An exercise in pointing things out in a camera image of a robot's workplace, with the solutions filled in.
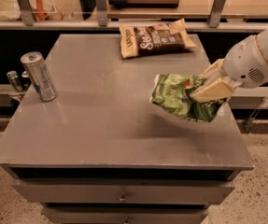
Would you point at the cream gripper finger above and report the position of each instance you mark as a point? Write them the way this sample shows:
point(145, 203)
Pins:
point(203, 91)
point(215, 70)

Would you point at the brown chip bag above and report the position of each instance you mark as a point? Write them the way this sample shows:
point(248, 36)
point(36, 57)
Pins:
point(163, 38)

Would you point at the top grey drawer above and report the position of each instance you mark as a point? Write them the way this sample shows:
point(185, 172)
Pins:
point(123, 191)

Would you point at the green can on shelf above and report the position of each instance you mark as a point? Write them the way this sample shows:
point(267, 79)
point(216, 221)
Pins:
point(13, 79)

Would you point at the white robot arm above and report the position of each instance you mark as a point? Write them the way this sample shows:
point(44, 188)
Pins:
point(245, 65)

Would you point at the green jalapeno chip bag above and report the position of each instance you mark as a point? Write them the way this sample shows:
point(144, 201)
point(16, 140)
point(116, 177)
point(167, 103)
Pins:
point(172, 92)

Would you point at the grey drawer cabinet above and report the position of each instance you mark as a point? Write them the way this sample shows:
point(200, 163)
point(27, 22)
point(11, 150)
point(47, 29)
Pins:
point(103, 126)

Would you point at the metal bracket post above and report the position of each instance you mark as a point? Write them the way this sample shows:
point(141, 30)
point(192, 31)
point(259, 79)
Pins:
point(27, 15)
point(215, 13)
point(101, 12)

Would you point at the right metal bracket post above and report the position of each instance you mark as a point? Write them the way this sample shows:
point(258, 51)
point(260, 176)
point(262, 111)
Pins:
point(215, 13)

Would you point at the grey drawer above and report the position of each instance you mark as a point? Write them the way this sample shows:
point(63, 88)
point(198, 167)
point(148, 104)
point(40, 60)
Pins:
point(123, 191)
point(107, 215)

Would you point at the silver blue drink can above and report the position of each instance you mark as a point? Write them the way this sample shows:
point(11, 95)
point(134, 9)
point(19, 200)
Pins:
point(38, 72)

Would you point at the left metal bracket post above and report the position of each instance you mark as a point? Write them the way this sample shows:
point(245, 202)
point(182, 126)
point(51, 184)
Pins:
point(27, 15)

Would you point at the white orange plastic bag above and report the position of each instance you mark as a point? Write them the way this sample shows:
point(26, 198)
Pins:
point(42, 10)

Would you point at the middle metal bracket post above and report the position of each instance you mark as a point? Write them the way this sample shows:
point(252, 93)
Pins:
point(101, 12)

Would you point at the dark can on shelf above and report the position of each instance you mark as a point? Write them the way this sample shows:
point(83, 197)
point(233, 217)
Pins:
point(26, 80)

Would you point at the lower grey drawer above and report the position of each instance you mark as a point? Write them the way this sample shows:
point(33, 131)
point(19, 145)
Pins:
point(107, 215)

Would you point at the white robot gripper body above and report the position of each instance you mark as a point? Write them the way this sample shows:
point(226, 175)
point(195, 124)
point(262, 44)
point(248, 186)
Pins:
point(246, 63)

